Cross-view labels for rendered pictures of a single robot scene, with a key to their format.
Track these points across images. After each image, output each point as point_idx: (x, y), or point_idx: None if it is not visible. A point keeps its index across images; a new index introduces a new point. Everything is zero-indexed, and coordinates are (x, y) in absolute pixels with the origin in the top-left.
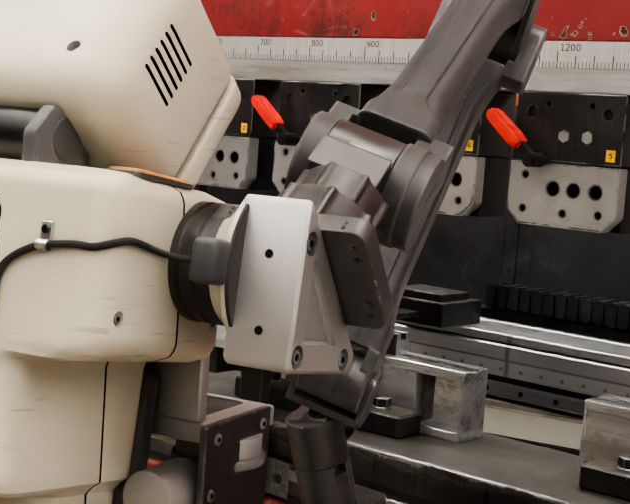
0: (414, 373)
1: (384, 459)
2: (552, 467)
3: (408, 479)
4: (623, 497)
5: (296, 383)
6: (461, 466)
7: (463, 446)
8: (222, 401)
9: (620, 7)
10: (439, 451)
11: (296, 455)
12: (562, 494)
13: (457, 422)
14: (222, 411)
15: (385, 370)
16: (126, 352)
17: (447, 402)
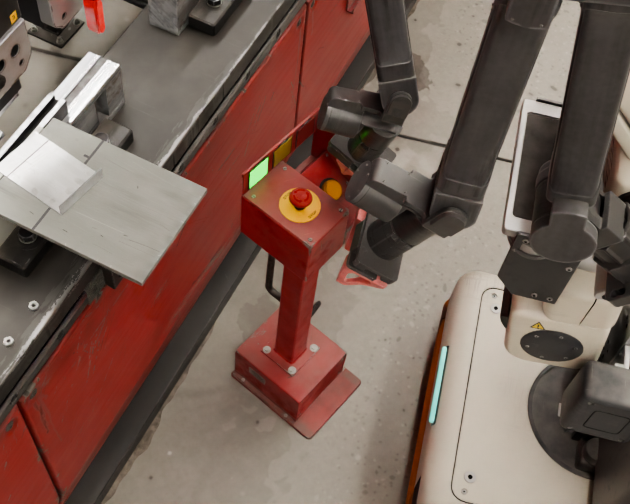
0: (93, 104)
1: (178, 147)
2: (166, 49)
3: (190, 137)
4: (230, 15)
5: (411, 112)
6: (194, 98)
7: (132, 99)
8: (528, 122)
9: None
10: (157, 112)
11: (391, 142)
12: (234, 45)
13: (122, 93)
14: (555, 116)
15: (76, 127)
16: None
17: (114, 92)
